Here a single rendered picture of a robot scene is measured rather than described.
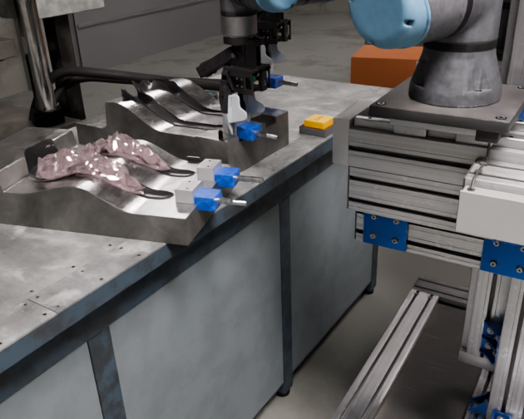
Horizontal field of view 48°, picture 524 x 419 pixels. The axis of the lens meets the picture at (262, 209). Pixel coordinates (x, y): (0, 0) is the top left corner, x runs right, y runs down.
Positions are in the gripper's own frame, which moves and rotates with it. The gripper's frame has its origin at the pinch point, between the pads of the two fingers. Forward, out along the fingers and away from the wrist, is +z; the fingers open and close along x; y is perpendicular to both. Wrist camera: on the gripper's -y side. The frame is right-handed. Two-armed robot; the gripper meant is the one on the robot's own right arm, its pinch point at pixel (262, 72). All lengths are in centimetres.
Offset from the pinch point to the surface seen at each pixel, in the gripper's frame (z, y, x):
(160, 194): 10, 14, -58
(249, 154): 11.5, 14.2, -28.1
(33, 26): -13, -60, -26
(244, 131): 4.7, 15.8, -31.4
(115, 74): 4, -49, -8
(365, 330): 95, 23, 25
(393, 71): 37, -26, 162
